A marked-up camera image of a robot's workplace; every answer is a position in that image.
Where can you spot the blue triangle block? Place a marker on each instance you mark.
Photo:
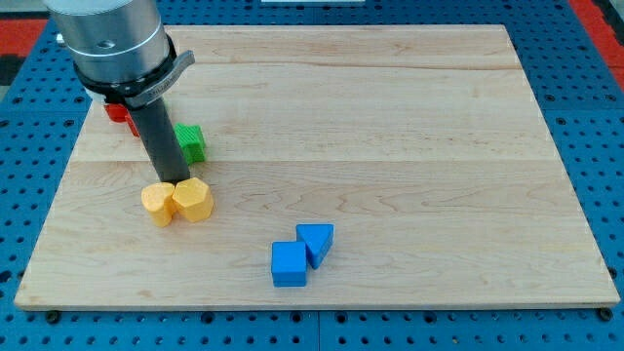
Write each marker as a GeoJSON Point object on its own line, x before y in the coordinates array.
{"type": "Point", "coordinates": [318, 239]}

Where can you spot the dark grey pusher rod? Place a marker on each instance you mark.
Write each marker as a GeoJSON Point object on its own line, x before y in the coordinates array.
{"type": "Point", "coordinates": [160, 142]}

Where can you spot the red block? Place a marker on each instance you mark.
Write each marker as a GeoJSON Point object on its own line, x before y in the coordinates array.
{"type": "Point", "coordinates": [118, 113]}

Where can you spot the yellow hexagon block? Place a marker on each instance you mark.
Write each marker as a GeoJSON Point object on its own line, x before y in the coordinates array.
{"type": "Point", "coordinates": [193, 199]}

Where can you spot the green star block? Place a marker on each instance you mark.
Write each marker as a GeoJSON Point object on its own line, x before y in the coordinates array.
{"type": "Point", "coordinates": [191, 142]}

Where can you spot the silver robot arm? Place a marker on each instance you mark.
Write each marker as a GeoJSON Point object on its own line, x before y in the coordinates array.
{"type": "Point", "coordinates": [123, 55]}

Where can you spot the yellow heart block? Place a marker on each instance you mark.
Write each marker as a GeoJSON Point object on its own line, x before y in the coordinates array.
{"type": "Point", "coordinates": [157, 199]}

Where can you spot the blue cube block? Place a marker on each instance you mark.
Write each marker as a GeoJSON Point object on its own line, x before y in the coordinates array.
{"type": "Point", "coordinates": [288, 264]}

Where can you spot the wooden board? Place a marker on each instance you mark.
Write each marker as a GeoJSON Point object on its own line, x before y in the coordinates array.
{"type": "Point", "coordinates": [423, 145]}

